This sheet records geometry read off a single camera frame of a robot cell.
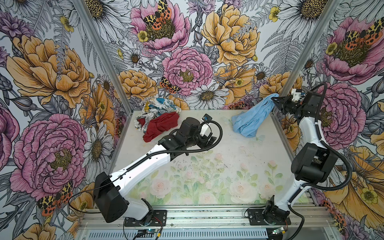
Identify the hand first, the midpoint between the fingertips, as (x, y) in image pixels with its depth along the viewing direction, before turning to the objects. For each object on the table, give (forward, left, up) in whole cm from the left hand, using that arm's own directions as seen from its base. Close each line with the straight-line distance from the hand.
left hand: (206, 136), depth 75 cm
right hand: (+20, -37, +6) cm, 42 cm away
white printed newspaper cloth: (+38, +35, -17) cm, 54 cm away
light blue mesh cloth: (+21, -29, -16) cm, 40 cm away
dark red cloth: (+23, +26, -16) cm, 38 cm away
